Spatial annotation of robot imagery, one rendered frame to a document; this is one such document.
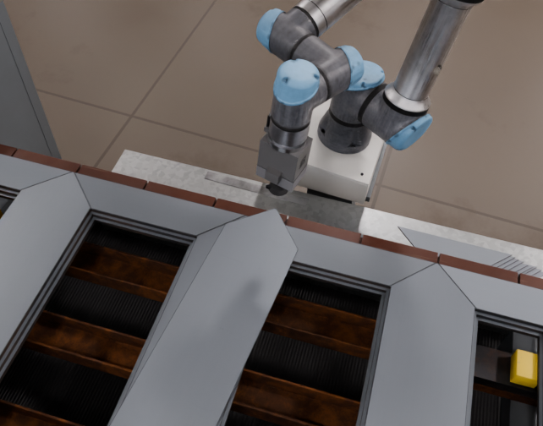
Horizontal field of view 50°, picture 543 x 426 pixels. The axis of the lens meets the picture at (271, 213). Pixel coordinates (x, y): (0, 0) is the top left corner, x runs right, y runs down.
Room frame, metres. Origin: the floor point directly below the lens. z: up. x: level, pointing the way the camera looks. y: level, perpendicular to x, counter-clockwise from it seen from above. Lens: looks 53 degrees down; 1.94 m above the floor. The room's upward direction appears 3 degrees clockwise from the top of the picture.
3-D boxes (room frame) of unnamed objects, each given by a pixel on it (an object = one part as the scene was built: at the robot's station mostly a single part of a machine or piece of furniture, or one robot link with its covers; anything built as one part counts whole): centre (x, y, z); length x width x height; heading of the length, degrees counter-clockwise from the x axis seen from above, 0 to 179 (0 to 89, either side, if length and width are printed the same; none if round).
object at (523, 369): (0.50, -0.54, 0.79); 0.06 x 0.05 x 0.04; 166
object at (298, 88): (0.80, -0.03, 1.24); 0.09 x 0.08 x 0.11; 135
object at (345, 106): (1.18, -0.21, 0.94); 0.13 x 0.12 x 0.14; 45
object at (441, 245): (0.81, -0.51, 0.70); 0.39 x 0.12 x 0.04; 76
